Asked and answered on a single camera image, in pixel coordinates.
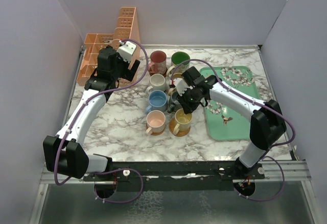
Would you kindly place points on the beige speckled mug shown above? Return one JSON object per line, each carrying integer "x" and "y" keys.
{"x": 171, "y": 83}

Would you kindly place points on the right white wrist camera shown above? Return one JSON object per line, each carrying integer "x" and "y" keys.
{"x": 181, "y": 86}

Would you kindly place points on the woven rattan coaster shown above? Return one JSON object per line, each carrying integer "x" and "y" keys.
{"x": 154, "y": 131}
{"x": 172, "y": 125}

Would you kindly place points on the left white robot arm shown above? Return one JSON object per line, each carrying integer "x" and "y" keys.
{"x": 63, "y": 152}

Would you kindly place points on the mint green tray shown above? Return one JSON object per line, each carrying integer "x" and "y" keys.
{"x": 223, "y": 123}

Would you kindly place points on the red pink mug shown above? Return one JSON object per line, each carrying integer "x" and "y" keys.
{"x": 158, "y": 64}

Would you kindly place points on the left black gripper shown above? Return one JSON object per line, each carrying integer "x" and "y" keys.
{"x": 131, "y": 72}

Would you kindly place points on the white cream mug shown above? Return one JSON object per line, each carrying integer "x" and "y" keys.
{"x": 156, "y": 82}

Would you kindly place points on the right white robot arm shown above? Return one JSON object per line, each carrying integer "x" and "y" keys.
{"x": 266, "y": 122}

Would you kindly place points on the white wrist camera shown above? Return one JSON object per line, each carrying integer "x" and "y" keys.
{"x": 181, "y": 86}
{"x": 126, "y": 50}

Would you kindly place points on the yellow mug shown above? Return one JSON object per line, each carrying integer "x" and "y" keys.
{"x": 182, "y": 120}

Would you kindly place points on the grey mug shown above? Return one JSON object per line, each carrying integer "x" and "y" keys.
{"x": 174, "y": 104}

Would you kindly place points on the green mug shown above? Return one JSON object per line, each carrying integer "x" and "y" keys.
{"x": 176, "y": 59}

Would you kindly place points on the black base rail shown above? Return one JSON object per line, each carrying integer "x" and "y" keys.
{"x": 175, "y": 175}

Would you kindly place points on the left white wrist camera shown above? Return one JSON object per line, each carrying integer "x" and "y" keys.
{"x": 126, "y": 50}

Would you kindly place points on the light blue mug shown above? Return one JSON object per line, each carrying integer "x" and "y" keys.
{"x": 157, "y": 101}

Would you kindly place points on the peach mesh file organizer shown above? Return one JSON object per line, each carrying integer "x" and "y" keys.
{"x": 126, "y": 27}

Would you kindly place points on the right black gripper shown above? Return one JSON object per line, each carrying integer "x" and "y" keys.
{"x": 187, "y": 107}

